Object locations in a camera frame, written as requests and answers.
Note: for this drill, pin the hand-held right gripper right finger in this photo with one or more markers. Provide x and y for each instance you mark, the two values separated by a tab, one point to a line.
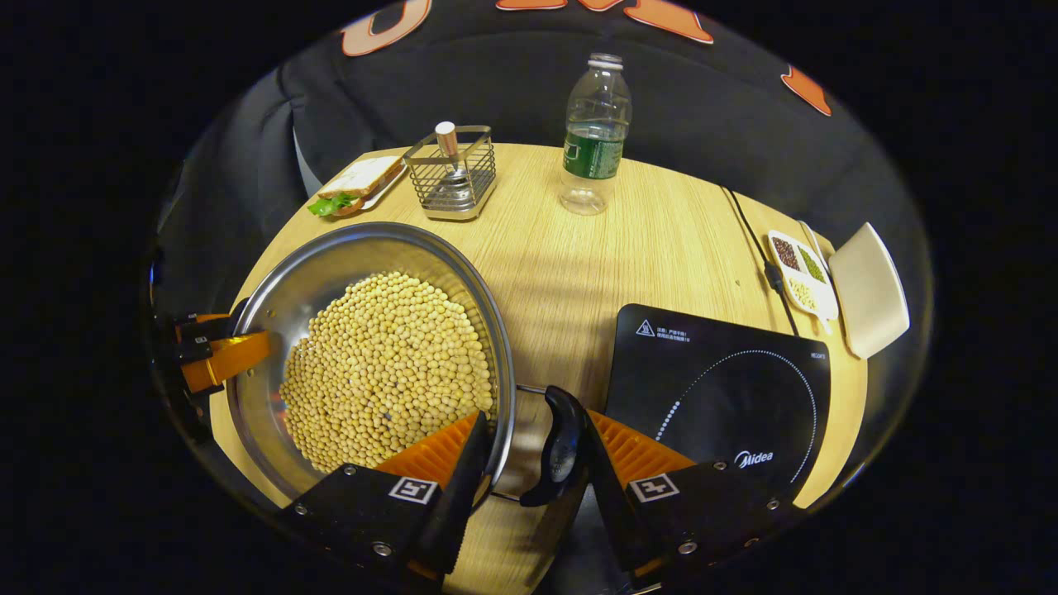
616	504

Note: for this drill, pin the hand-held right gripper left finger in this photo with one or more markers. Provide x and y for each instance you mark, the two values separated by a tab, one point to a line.
463	487

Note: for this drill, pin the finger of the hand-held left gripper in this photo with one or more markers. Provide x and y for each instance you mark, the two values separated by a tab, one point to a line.
231	357

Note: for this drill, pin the stainless steel pot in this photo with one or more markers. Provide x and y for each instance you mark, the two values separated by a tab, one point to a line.
314	273

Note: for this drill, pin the pile of soybeans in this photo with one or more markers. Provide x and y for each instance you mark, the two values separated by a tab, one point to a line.
388	364

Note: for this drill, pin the black induction cooktop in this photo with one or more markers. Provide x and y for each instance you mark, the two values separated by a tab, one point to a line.
727	364

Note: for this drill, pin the sandwich with lettuce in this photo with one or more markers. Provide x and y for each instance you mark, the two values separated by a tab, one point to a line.
355	180

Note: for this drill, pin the small white plate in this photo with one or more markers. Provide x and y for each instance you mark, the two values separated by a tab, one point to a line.
387	192

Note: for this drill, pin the small heap of soybeans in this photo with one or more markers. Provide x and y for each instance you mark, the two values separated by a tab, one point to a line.
802	295

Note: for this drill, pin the white divided tray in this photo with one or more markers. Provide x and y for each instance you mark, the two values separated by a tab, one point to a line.
806	281

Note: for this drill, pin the pile of red beans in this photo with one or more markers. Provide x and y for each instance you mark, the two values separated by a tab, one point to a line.
785	253

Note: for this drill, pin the pile of green mung beans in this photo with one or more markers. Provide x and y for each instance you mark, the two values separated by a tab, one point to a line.
812	264

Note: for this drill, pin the white toaster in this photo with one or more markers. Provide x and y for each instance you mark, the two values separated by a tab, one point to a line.
868	289

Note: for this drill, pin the clear plastic water bottle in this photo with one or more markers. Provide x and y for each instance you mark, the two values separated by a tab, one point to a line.
593	140

